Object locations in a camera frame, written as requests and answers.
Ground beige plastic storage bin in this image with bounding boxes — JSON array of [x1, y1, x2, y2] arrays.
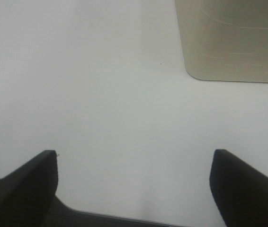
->
[[175, 0, 268, 83]]

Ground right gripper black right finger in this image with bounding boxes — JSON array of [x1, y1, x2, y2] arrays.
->
[[209, 149, 268, 227]]

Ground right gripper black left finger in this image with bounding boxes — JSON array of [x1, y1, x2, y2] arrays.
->
[[0, 150, 58, 227]]

